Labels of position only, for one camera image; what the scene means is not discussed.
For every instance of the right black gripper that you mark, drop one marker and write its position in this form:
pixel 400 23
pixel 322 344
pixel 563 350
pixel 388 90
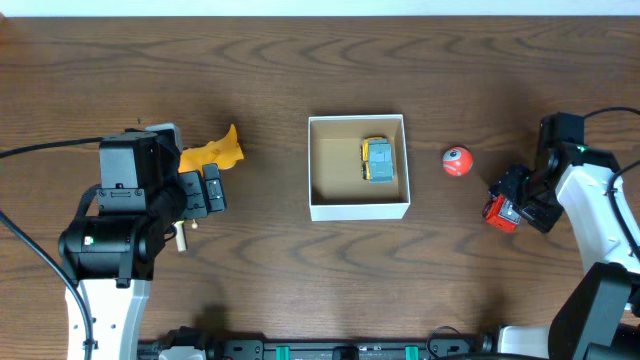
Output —
pixel 507 184

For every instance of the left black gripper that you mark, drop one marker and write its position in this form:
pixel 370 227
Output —
pixel 201 190

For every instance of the red toy fire truck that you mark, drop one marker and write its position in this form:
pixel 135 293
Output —
pixel 499 213

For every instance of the orange toy dinosaur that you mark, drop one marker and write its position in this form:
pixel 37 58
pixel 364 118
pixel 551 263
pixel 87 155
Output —
pixel 225 153

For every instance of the red ball with face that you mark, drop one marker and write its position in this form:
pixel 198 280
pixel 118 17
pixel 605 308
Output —
pixel 457 161

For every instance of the yellow grey toy truck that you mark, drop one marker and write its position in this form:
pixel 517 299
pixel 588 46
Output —
pixel 377 160

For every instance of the yellow round toy with stick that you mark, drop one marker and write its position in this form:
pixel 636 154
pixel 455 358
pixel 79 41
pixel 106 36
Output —
pixel 180 237

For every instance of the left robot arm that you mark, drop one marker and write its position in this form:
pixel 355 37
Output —
pixel 110 257

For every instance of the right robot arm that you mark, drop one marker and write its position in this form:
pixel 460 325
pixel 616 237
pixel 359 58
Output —
pixel 585 184

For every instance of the white cardboard box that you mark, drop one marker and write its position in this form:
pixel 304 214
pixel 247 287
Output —
pixel 337 188

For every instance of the black mounting rail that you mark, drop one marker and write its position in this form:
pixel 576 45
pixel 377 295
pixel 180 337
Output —
pixel 191 343

